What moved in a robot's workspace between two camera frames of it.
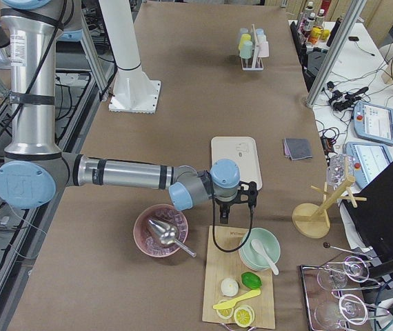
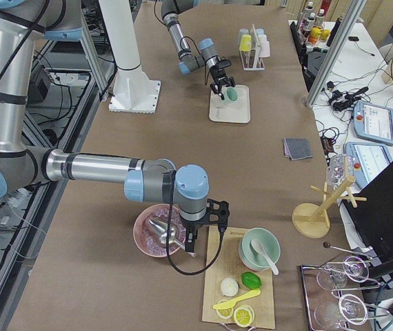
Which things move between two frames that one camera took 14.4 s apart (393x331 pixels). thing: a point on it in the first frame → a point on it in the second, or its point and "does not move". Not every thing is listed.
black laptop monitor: [384, 210] does not move
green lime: [251, 280] does not move
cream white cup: [261, 38] does not move
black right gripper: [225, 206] → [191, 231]
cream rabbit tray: [243, 150] → [225, 111]
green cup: [246, 49] → [232, 94]
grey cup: [243, 30] does not move
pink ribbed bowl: [163, 214] does not move
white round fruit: [229, 287] does not move
